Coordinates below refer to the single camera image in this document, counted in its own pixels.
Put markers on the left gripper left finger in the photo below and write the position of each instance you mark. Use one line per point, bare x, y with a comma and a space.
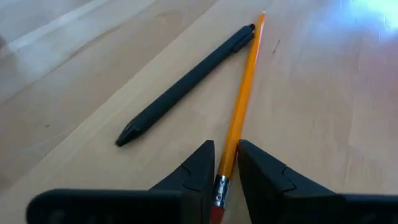
192, 186

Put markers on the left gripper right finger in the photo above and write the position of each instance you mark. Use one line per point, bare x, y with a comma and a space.
267, 186

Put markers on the orange pencil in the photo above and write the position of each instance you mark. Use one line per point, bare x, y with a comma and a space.
242, 102

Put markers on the black pen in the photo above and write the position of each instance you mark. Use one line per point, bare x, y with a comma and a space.
180, 90

